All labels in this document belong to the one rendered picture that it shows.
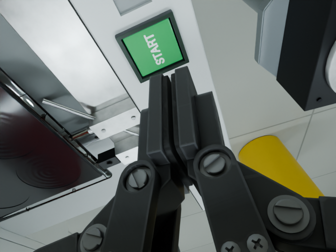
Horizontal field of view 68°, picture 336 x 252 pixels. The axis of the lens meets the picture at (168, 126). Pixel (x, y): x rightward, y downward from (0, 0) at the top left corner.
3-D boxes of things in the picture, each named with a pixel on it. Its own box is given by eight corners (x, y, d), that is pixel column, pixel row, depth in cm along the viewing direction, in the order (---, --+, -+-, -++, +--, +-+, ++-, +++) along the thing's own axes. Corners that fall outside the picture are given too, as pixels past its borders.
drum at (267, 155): (234, 171, 237) (272, 252, 187) (233, 141, 203) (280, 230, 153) (280, 156, 237) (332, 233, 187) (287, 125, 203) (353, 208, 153)
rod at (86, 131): (72, 137, 40) (72, 144, 39) (67, 132, 39) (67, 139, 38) (98, 126, 40) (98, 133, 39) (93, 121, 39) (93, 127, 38)
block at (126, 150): (122, 153, 47) (124, 166, 45) (113, 143, 44) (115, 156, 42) (161, 137, 46) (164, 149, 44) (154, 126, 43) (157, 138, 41)
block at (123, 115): (100, 128, 41) (100, 141, 39) (88, 114, 39) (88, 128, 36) (144, 109, 40) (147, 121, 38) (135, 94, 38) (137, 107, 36)
